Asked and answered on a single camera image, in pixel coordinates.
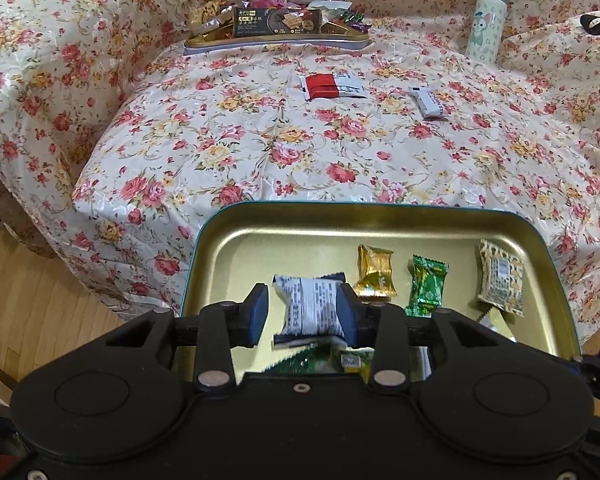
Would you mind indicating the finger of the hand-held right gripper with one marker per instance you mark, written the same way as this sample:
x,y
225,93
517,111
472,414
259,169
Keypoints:
x,y
597,370

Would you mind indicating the green square snack packet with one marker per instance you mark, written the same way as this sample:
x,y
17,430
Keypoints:
x,y
300,360

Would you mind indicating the white and blue snack packet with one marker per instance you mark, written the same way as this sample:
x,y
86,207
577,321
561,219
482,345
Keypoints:
x,y
305,305

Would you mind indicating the pile of assorted wrapped snacks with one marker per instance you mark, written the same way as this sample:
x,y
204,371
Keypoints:
x,y
210,15

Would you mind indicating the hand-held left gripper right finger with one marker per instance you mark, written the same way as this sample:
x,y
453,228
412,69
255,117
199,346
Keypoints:
x,y
347,315

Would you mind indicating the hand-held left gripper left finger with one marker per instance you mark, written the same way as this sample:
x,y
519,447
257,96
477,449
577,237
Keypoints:
x,y
259,315

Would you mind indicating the cartoon print water bottle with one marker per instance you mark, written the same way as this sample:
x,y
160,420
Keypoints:
x,y
485,30

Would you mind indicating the yellow patterned snack packet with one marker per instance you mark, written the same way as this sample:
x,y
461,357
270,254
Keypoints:
x,y
500,275

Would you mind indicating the white printed snack packet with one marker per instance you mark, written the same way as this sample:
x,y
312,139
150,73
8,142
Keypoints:
x,y
427,102

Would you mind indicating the gold and white snack packet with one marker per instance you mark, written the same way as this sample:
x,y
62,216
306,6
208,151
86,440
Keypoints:
x,y
355,360

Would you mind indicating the black biscuit box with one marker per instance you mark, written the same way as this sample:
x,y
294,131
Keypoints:
x,y
260,22

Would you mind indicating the red and white snack packet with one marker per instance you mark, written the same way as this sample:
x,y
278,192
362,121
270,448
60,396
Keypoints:
x,y
325,85

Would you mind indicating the green twisted candy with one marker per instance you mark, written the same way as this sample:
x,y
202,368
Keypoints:
x,y
425,285

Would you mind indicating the purple rimmed snack tray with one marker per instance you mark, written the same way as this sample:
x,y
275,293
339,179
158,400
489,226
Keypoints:
x,y
280,42

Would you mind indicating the gold foil candy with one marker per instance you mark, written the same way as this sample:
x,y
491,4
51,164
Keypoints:
x,y
375,272

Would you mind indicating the gold metal tin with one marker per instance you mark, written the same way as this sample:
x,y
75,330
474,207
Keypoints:
x,y
280,245

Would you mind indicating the floral sofa cover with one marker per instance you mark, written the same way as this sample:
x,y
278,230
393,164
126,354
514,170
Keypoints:
x,y
230,135

